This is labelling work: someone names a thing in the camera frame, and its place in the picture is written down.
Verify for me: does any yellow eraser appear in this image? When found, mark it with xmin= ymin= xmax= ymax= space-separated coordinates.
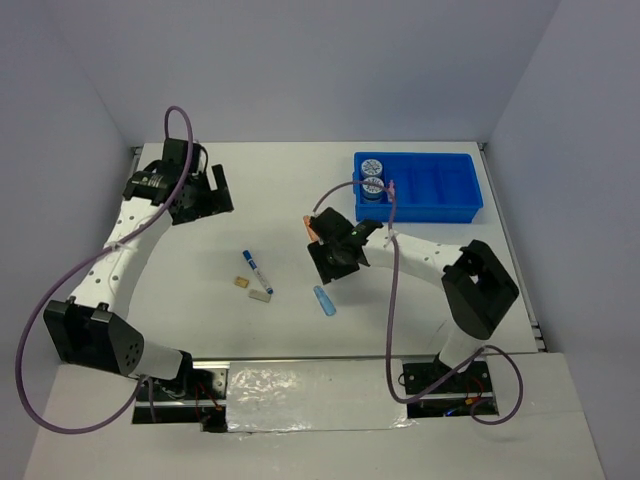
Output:
xmin=234 ymin=276 xmax=249 ymax=288

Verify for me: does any blue whiteboard marker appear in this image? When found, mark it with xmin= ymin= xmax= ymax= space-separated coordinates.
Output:
xmin=242 ymin=250 xmax=274 ymax=295

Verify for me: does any blue cleaning gel jar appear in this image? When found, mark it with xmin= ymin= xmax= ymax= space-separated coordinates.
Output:
xmin=360 ymin=176 xmax=385 ymax=203

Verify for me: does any silver foil sheet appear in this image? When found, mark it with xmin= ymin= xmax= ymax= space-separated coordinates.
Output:
xmin=226 ymin=360 xmax=411 ymax=433

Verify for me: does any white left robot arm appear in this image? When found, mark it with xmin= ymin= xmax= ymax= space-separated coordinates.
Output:
xmin=44 ymin=138 xmax=233 ymax=399

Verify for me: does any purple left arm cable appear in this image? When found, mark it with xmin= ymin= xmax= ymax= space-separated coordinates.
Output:
xmin=15 ymin=105 xmax=195 ymax=434

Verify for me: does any pink translucent case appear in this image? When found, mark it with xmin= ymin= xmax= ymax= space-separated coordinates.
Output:
xmin=387 ymin=180 xmax=396 ymax=203

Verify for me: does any grey white eraser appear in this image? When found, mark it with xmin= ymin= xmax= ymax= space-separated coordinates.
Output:
xmin=248 ymin=289 xmax=271 ymax=303

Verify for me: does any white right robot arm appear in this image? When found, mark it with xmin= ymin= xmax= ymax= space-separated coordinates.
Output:
xmin=308 ymin=208 xmax=519 ymax=391

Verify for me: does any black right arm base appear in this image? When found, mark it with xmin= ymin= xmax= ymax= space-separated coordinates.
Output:
xmin=398 ymin=360 xmax=493 ymax=396

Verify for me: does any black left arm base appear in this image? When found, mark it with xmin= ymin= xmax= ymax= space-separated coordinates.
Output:
xmin=132 ymin=367 xmax=229 ymax=433

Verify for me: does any blue plastic sorting bin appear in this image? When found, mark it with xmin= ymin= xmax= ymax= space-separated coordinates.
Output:
xmin=353 ymin=152 xmax=484 ymax=224

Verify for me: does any aluminium table edge rail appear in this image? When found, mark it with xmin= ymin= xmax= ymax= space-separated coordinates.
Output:
xmin=477 ymin=142 xmax=549 ymax=353

